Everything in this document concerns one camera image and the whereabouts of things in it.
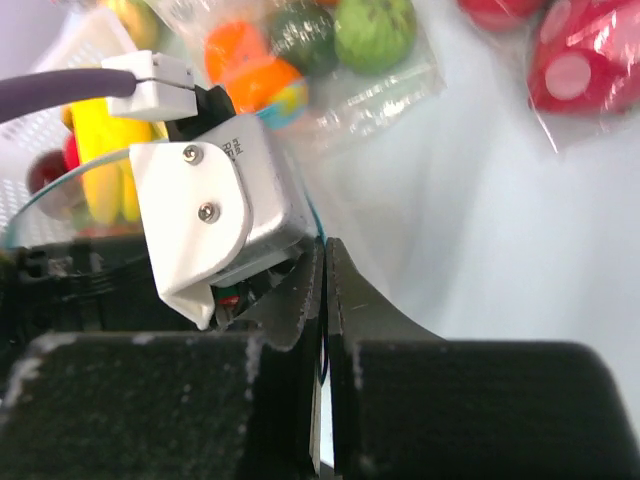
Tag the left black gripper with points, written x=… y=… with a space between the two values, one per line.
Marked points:
x=102 y=294

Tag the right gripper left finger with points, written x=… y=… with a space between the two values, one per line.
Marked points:
x=237 y=404

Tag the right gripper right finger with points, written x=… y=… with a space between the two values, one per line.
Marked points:
x=408 y=404

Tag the blue zip clear bag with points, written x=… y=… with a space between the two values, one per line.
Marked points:
x=242 y=196

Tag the yellow fake banana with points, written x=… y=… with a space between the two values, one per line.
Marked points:
x=102 y=144

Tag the dark red fake apple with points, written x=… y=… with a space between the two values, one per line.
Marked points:
x=58 y=202

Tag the orange fake tangerine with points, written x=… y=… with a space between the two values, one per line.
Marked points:
x=231 y=46
x=270 y=88

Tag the red zip bag with oranges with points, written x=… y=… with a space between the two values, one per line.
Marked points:
x=343 y=105

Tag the dark green fake avocado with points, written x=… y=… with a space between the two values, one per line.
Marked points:
x=302 y=33

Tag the green fake cabbage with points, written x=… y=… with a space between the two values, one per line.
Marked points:
x=371 y=37

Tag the red zip bag with strawberries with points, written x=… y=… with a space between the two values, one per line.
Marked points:
x=515 y=48

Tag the red spotted fake strawberry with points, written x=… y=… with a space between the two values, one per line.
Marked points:
x=500 y=15

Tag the white plastic basket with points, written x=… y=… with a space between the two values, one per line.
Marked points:
x=93 y=37

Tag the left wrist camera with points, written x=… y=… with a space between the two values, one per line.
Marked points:
x=162 y=88

